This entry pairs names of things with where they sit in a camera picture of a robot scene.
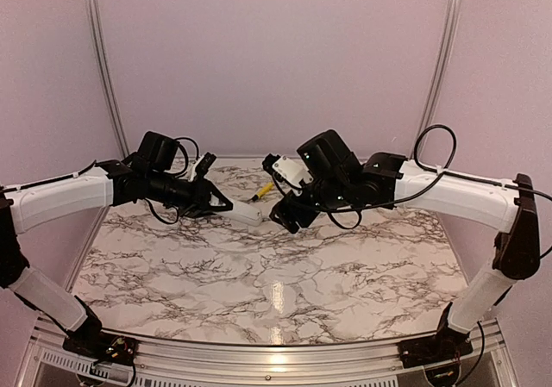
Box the aluminium corner post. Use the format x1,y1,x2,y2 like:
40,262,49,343
85,0,130,157
416,0,461,137

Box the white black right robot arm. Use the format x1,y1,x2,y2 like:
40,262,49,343
262,129,542,359

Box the left aluminium corner post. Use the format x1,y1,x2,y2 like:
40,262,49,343
85,0,130,157

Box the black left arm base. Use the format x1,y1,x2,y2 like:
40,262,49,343
62,332,137,366

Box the aluminium table front rail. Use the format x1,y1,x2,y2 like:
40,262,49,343
25,317,518,387

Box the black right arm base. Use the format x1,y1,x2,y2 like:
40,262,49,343
398,329,474,368

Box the yellow handled screwdriver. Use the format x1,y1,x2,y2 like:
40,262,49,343
248,182,274,202

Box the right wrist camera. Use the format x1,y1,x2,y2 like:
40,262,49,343
262,154,314,190

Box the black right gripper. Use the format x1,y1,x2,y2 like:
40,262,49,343
270,176,353,233

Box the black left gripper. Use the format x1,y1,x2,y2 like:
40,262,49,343
146,169,232,217

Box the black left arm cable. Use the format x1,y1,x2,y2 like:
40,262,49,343
172,135,202,168

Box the right aluminium corner post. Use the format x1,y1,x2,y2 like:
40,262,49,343
416,0,461,137

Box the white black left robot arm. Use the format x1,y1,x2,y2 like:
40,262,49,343
1,131,235,357

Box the white remote control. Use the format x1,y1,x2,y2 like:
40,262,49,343
224,199,263,227

